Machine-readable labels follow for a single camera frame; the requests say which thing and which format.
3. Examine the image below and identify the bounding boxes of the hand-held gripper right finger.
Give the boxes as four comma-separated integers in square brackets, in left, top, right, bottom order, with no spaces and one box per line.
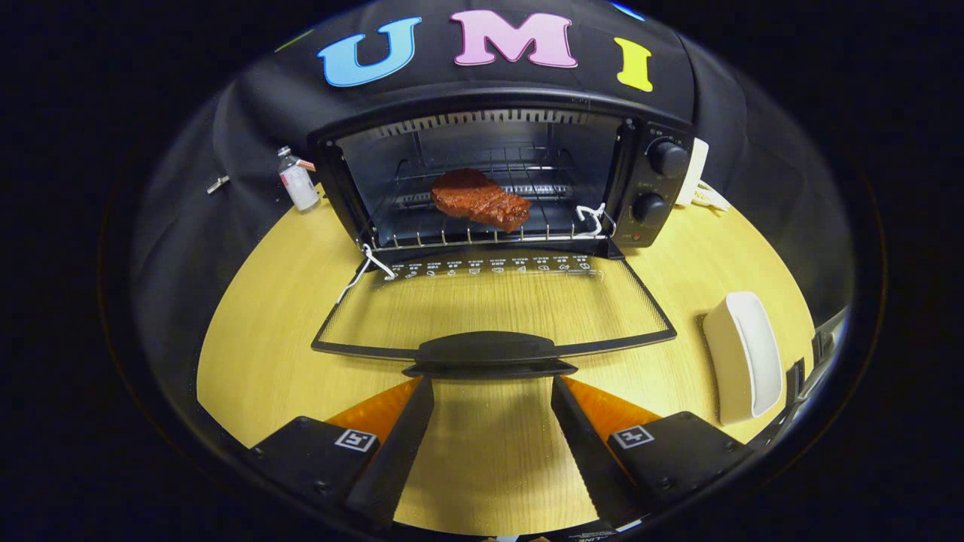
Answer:
[550,375,754,528]

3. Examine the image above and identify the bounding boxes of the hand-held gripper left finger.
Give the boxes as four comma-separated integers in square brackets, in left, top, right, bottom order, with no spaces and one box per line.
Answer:
[249,376,436,528]

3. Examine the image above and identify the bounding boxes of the black toaster oven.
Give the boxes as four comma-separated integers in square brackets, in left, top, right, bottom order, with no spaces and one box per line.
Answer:
[307,87,695,379]

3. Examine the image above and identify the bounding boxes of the brown steak piece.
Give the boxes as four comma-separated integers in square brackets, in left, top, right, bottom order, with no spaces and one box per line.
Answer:
[430,168,532,233]

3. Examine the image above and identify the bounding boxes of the white rectangular food tray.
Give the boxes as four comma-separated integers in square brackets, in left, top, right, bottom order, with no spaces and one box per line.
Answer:
[702,291,784,426]

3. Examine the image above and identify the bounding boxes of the small clear bottle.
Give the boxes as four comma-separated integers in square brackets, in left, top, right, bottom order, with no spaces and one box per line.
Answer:
[276,146,321,212]

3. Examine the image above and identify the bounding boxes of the white box appliance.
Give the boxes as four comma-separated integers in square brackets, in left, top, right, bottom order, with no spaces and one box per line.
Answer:
[676,138,710,208]

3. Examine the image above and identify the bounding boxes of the black backdrop cloth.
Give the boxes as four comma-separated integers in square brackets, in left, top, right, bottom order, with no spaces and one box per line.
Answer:
[132,0,856,392]

